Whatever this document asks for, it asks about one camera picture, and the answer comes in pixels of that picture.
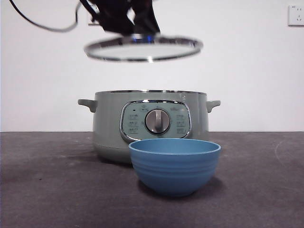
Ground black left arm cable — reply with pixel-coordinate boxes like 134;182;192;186
9;0;79;33

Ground pale green electric steamer pot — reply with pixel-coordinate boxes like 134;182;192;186
77;89;221;164

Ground blue ribbed bowl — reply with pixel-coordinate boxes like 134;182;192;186
128;138;223;197

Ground glass lid with green knob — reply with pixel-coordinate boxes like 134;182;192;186
83;33;204;63

